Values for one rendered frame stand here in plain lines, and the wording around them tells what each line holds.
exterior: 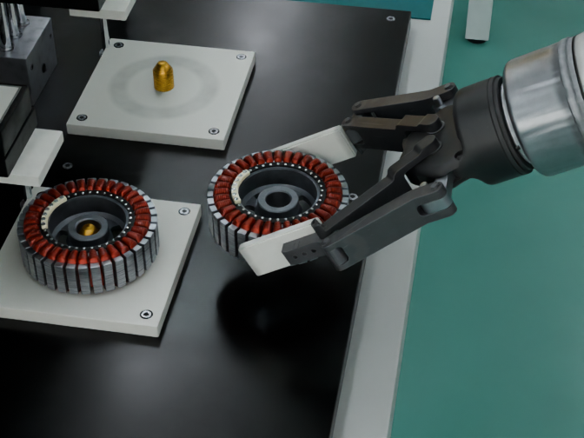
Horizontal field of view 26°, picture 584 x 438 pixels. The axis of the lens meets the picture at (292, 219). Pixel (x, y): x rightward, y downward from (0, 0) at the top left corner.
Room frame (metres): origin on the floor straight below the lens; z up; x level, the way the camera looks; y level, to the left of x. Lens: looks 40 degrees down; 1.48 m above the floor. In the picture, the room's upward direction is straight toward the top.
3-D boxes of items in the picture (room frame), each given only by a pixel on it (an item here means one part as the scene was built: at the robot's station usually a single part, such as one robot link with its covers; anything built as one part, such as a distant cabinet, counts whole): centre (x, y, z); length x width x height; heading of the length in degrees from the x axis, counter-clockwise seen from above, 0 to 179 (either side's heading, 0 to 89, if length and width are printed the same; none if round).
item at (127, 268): (0.77, 0.16, 0.80); 0.11 x 0.11 x 0.04
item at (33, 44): (1.04, 0.27, 0.80); 0.08 x 0.05 x 0.06; 170
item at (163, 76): (1.01, 0.12, 0.80); 0.02 x 0.02 x 0.03
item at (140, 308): (0.77, 0.16, 0.78); 0.15 x 0.15 x 0.01; 80
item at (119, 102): (1.01, 0.12, 0.78); 0.15 x 0.15 x 0.01; 80
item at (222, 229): (0.77, 0.01, 0.83); 0.11 x 0.11 x 0.04
